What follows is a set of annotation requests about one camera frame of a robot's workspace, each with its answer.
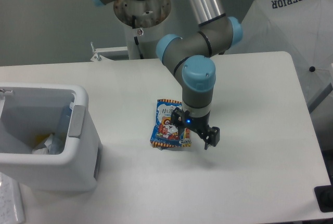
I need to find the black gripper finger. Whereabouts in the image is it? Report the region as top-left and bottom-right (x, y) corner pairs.
(171, 107), (185, 138)
(197, 126), (220, 150)

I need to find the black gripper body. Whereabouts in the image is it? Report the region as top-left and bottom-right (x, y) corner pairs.
(181, 110), (210, 133)

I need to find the blue raccoon snack bag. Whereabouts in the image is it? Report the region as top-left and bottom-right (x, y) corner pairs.
(150, 99), (191, 149)

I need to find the crushed clear plastic bottle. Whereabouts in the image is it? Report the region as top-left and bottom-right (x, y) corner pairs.
(50, 102), (73, 155)

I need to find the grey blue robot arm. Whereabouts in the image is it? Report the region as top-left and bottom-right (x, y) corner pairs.
(92, 0), (242, 149)

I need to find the white plastic trash can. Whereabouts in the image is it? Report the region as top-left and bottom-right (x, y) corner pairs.
(1, 82), (102, 191)

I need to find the yellow trash piece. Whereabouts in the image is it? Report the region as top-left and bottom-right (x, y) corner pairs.
(34, 134), (50, 146)

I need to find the black device at edge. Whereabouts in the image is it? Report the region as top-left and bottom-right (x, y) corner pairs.
(314, 185), (332, 213)

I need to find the white crumpled tissue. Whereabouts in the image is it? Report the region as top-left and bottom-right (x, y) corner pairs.
(32, 134), (54, 154)

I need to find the white superior umbrella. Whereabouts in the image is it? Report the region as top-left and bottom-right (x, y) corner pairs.
(228, 0), (332, 103)

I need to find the handwritten paper sheet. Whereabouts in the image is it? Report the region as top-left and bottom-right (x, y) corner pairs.
(1, 173), (25, 223)

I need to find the white metal bracket left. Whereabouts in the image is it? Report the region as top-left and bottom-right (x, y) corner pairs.
(90, 42), (129, 62)

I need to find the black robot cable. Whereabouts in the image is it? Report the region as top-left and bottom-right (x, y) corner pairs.
(131, 15), (144, 60)

